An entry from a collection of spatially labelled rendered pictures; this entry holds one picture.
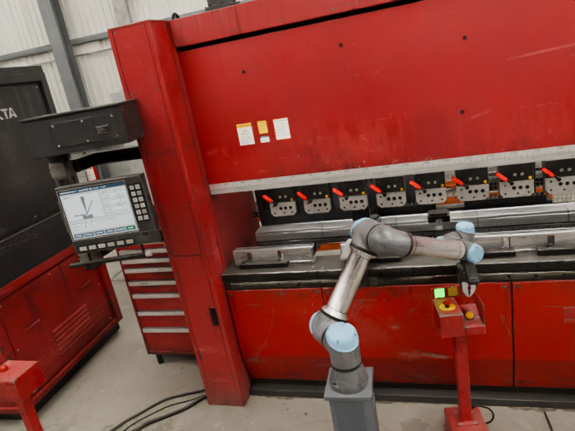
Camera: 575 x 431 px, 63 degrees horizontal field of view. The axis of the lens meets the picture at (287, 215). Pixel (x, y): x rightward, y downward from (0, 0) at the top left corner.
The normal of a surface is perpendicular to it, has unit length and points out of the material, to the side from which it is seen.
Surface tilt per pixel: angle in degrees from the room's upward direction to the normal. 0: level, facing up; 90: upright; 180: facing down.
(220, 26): 90
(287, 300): 90
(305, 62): 90
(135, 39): 90
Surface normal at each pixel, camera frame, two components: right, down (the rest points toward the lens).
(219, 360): -0.27, 0.33
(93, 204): -0.03, 0.31
